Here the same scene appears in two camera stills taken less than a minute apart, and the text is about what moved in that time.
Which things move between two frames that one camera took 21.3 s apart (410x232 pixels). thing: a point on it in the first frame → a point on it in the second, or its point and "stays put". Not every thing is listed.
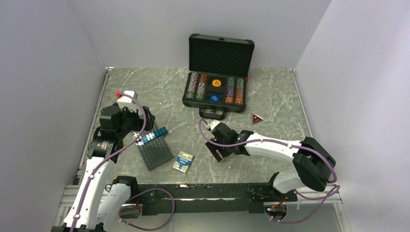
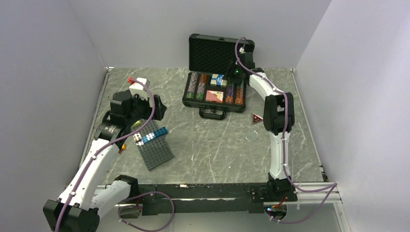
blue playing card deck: x=183 y=161 → x=217 y=79
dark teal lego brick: x=160 y=132 stays put
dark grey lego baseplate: x=156 y=151 stays put
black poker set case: x=218 y=68 stays put
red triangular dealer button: x=256 y=118 stays put
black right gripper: x=224 y=153 → x=230 y=77
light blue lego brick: x=149 y=137 stays put
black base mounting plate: x=166 y=198 stays put
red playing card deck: x=219 y=153 → x=214 y=96
